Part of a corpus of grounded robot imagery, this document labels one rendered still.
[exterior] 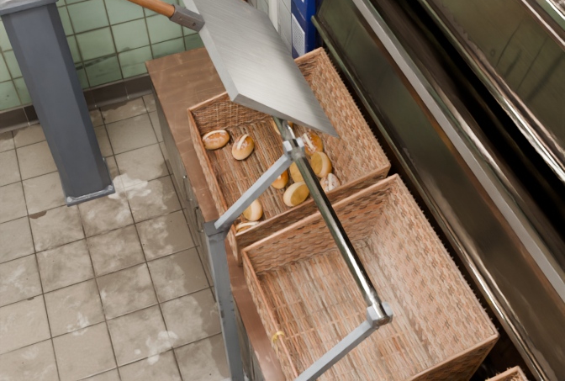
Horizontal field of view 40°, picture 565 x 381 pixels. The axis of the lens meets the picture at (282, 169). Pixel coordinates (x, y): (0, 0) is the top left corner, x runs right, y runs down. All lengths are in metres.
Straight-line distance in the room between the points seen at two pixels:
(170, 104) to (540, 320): 1.55
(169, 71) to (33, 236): 0.89
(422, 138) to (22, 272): 1.76
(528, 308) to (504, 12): 0.66
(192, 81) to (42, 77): 0.53
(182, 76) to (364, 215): 0.98
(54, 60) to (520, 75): 1.76
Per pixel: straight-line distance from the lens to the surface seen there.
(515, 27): 1.57
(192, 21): 1.95
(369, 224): 2.34
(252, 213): 2.39
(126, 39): 3.56
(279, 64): 2.14
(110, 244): 3.20
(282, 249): 2.25
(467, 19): 1.68
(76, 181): 3.28
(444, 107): 1.56
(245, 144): 2.58
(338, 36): 2.44
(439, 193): 2.03
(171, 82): 2.91
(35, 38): 2.79
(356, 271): 1.62
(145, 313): 2.99
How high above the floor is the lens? 2.52
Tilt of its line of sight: 49 degrees down
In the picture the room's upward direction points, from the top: 3 degrees counter-clockwise
